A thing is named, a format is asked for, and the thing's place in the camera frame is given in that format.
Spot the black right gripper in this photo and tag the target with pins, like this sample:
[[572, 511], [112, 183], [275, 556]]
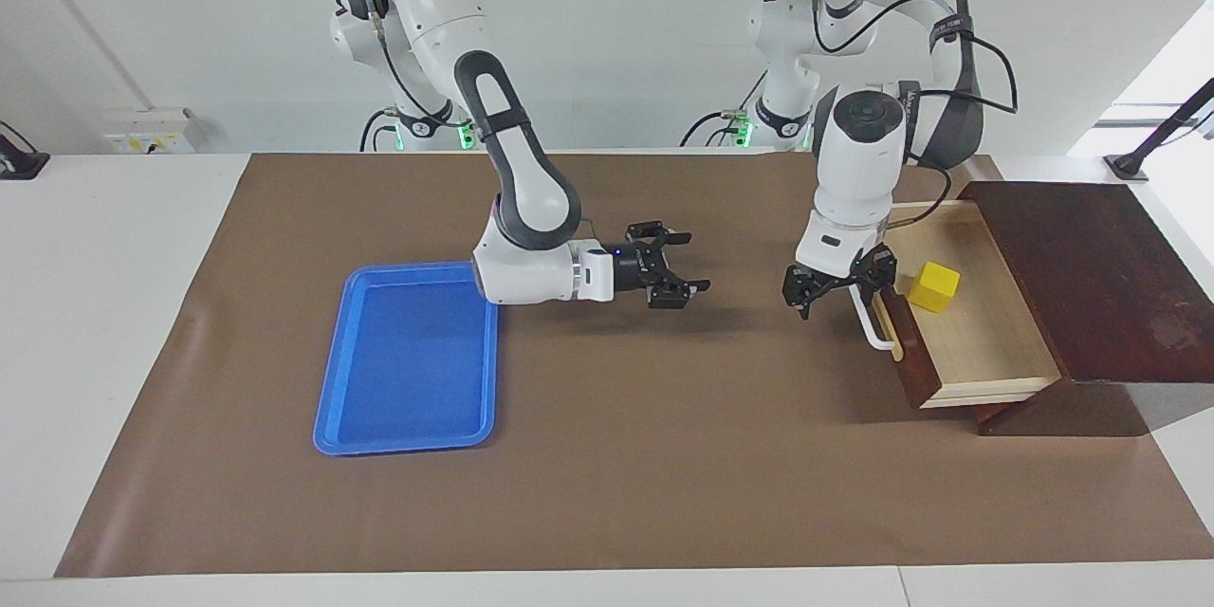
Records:
[[634, 270]]

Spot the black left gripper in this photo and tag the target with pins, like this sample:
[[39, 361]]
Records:
[[839, 277]]

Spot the yellow cube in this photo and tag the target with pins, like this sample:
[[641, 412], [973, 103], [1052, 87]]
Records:
[[934, 287]]

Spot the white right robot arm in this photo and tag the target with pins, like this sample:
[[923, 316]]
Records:
[[522, 209]]

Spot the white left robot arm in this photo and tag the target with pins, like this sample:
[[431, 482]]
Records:
[[858, 152]]

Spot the brown table mat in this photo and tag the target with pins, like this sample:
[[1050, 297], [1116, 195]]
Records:
[[664, 455]]

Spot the dark wooden cabinet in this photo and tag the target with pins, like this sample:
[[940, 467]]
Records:
[[1091, 285]]

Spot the blue plastic tray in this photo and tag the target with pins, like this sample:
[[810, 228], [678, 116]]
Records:
[[408, 370]]

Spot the black camera stand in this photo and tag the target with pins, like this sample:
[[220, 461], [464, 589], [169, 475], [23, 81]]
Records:
[[1152, 137]]

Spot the white wall outlet box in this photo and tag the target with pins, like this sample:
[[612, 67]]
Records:
[[147, 131]]

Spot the black desk mount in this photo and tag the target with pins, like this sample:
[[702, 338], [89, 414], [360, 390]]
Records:
[[19, 156]]

